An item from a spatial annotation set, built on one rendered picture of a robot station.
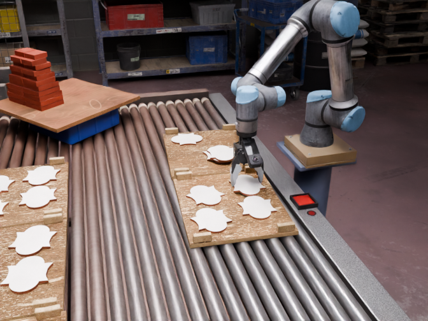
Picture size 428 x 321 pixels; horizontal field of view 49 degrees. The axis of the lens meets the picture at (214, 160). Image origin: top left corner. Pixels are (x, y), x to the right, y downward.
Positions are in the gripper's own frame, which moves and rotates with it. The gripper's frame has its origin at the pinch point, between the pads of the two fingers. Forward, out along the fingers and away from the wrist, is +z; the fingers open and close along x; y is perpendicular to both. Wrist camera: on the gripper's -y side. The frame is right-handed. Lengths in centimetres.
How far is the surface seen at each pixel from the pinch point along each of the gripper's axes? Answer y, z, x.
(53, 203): 4, 2, 68
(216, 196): -4.4, 1.3, 12.3
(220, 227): -22.5, 2.5, 15.2
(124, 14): 427, -12, 29
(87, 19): 491, -1, 74
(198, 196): -3.1, 1.3, 18.7
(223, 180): 7.5, 1.4, 7.3
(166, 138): 49, -1, 24
